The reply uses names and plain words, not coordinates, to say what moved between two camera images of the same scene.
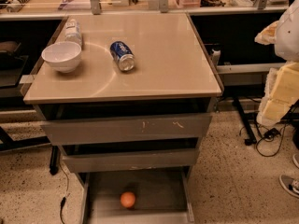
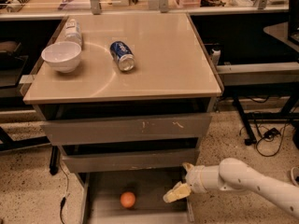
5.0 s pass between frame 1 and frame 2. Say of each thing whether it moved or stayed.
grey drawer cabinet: stayed
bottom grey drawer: stayed
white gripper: moved
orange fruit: stayed
